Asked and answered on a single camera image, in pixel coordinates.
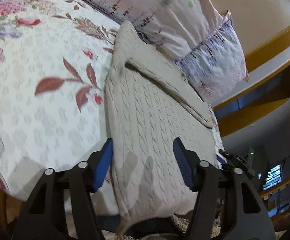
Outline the beige cable-knit sweater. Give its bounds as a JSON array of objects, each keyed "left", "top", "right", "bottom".
[{"left": 105, "top": 22, "right": 217, "bottom": 235}]

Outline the wooden shelf unit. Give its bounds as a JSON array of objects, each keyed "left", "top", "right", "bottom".
[{"left": 259, "top": 177, "right": 290, "bottom": 218}]

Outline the pink floral pillow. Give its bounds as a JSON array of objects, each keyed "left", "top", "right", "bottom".
[{"left": 84, "top": 0, "right": 249, "bottom": 103}]

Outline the floral bedspread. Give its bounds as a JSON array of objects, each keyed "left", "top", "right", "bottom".
[{"left": 0, "top": 0, "right": 226, "bottom": 218}]

